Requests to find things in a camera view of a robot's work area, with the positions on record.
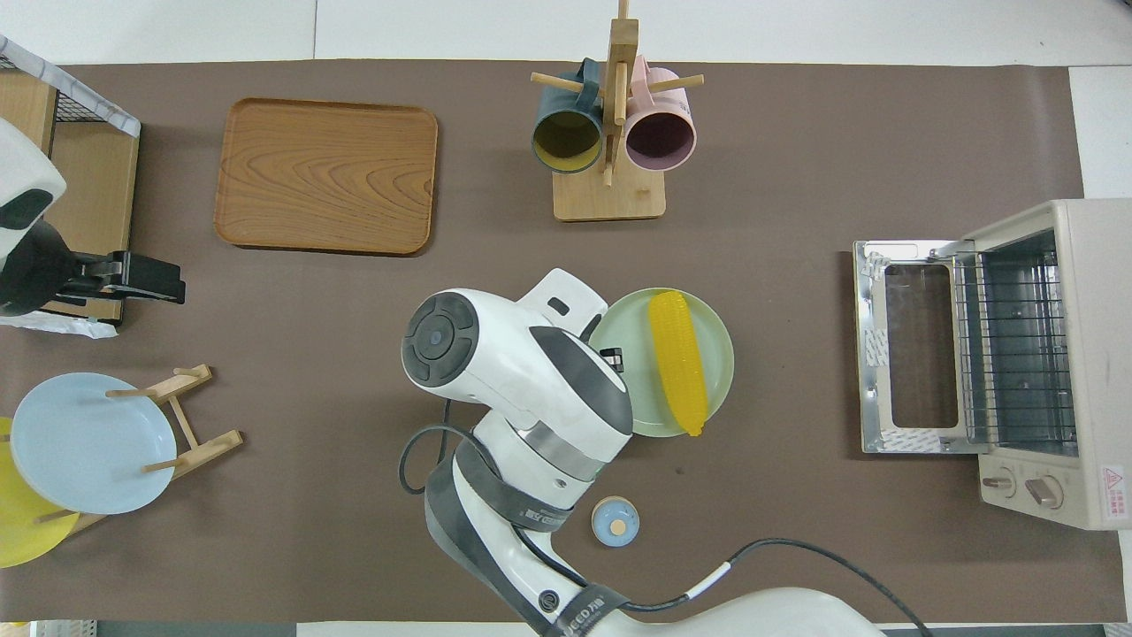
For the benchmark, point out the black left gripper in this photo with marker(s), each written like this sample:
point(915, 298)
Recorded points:
point(133, 276)

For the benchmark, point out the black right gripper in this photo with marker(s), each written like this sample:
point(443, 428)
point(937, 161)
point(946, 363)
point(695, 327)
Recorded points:
point(613, 360)

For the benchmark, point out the yellow corn cob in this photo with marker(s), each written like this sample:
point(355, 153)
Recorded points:
point(679, 363)

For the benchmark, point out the pale green plate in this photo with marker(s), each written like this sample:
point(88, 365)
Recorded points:
point(716, 354)

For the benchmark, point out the beige toaster oven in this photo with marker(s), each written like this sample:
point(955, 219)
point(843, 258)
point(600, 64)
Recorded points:
point(1097, 354)

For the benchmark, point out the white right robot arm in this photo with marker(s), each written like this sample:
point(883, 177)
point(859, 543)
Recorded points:
point(504, 354)

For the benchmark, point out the stepped wooden box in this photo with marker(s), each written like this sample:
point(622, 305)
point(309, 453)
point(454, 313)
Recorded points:
point(97, 195)

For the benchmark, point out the blue call bell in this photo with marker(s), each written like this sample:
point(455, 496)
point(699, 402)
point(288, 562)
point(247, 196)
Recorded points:
point(615, 522)

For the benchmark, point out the wooden mug rack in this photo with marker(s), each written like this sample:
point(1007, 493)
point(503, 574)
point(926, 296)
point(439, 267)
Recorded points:
point(610, 195)

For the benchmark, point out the light blue plate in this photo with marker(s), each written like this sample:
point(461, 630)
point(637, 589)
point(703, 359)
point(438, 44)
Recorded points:
point(88, 447)

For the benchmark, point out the wooden plate rack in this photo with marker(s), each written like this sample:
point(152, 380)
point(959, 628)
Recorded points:
point(203, 447)

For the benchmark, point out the brown wooden tray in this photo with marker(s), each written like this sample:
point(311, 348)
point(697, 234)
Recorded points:
point(327, 177)

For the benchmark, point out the dark teal mug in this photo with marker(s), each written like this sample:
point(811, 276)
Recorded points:
point(566, 140)

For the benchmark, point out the pink mug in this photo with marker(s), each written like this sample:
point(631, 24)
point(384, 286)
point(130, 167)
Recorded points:
point(659, 137)

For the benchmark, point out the yellow plate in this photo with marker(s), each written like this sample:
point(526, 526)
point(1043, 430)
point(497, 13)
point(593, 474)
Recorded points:
point(22, 540)

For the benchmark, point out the brown table mat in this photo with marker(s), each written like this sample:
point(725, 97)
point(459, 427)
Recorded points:
point(796, 133)

